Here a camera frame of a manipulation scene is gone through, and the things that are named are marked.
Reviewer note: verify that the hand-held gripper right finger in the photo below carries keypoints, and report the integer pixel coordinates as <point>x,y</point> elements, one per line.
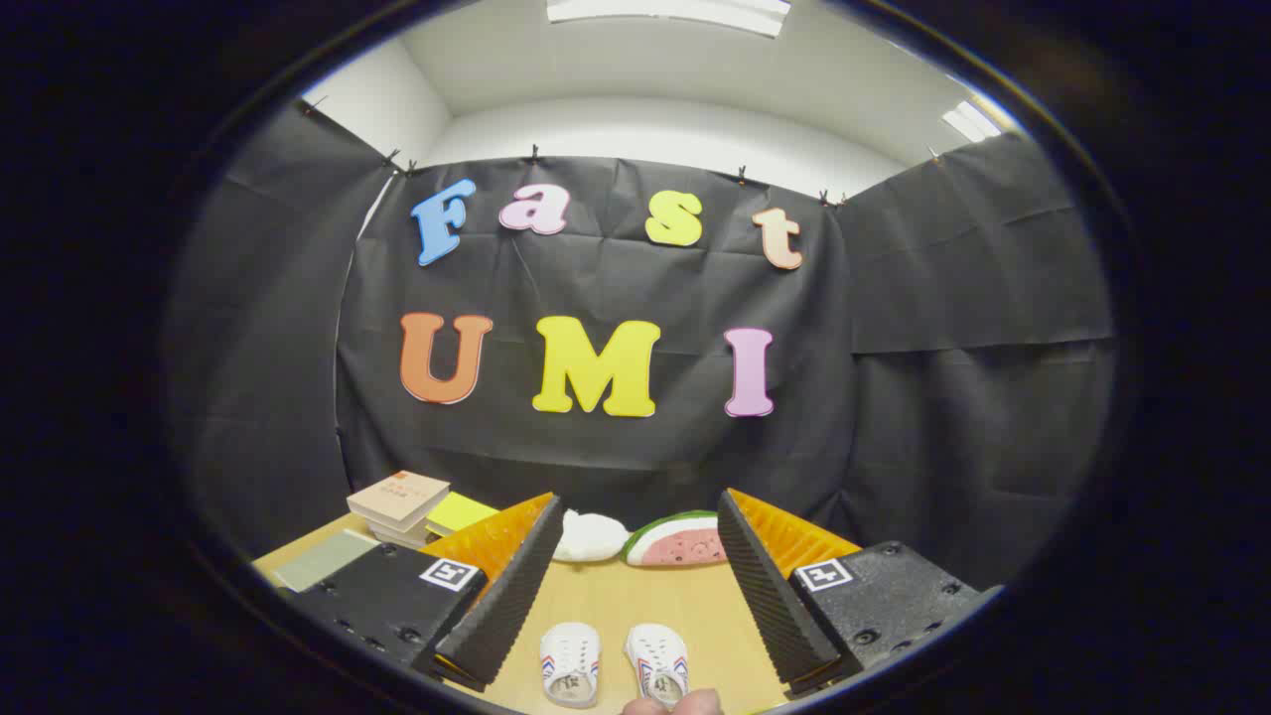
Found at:
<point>770,606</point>

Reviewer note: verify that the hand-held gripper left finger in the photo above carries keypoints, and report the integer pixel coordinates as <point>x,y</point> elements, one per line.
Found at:
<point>506,606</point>

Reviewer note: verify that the white striped canvas shoe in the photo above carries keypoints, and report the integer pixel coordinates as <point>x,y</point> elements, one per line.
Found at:
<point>571,655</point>
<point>657,660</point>

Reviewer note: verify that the cream fabric storage box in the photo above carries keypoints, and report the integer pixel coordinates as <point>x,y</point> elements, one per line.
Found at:
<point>323,561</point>

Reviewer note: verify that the yellow cover book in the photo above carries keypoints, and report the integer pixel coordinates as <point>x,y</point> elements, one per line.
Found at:
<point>459,512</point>

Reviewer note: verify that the white plush toy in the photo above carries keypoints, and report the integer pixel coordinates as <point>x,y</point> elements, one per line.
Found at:
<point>588,536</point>

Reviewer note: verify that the watermelon slice plush toy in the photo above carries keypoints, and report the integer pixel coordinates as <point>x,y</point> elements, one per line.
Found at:
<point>680,541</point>

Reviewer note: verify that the grey paperback book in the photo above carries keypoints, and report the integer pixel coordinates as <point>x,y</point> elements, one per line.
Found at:
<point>397,536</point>

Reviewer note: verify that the beige paperback book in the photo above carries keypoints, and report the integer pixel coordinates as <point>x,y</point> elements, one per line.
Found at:
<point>397,497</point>

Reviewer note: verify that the ceiling light panel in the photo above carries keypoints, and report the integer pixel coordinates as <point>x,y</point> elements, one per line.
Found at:
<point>675,12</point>
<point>971,121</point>

